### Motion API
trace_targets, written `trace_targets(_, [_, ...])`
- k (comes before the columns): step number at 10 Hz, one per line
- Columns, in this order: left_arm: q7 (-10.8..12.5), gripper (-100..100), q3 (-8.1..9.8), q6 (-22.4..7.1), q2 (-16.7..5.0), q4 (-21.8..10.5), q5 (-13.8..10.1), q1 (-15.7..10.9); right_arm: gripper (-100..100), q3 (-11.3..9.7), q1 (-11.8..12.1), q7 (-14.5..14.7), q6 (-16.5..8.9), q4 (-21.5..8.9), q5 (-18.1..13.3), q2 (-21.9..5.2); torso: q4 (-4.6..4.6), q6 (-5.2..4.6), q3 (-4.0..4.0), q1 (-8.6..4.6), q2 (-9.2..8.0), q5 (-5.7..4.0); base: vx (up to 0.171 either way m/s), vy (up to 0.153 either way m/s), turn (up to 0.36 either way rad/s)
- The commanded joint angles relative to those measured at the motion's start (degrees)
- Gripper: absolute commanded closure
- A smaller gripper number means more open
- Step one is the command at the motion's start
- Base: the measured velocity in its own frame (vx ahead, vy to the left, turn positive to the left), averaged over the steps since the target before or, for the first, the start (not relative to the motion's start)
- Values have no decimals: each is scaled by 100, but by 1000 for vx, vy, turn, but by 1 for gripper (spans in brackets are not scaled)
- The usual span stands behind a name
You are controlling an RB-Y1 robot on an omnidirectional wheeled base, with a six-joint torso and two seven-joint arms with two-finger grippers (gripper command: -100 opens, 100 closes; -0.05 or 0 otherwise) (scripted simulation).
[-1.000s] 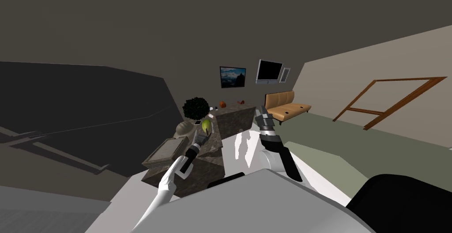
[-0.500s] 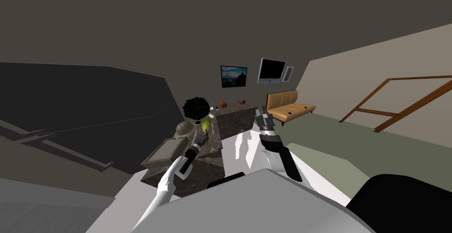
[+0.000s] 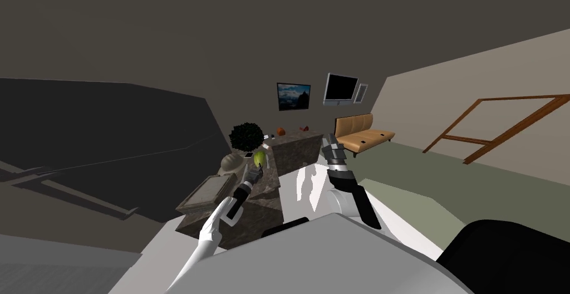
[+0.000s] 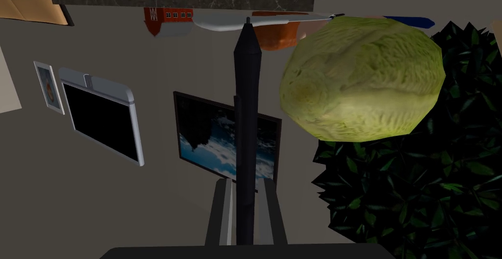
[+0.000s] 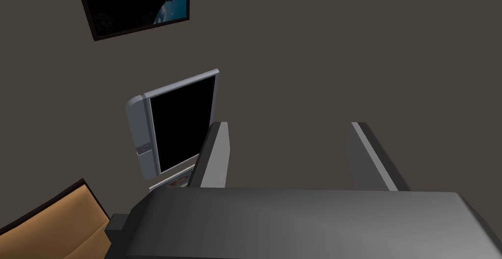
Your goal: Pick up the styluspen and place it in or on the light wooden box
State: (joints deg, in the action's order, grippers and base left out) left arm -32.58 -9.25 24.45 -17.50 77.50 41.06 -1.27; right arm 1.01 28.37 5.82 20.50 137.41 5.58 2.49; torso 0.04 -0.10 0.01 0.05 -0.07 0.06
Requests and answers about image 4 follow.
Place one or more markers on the framed landscape picture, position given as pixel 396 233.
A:
pixel 206 141

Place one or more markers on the black pen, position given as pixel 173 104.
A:
pixel 247 94

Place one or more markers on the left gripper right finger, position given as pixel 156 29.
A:
pixel 271 216

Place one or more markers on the small white framed picture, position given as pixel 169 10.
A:
pixel 49 88

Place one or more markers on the green lettuce head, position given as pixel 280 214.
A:
pixel 361 82

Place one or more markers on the red and white box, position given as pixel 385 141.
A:
pixel 166 20

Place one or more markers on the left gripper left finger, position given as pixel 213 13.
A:
pixel 220 216

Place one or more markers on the dark green leafy plant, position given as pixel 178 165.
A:
pixel 411 196

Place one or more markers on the blue elongated object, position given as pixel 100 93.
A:
pixel 411 22

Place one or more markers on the grey framed black window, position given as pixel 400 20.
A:
pixel 102 121

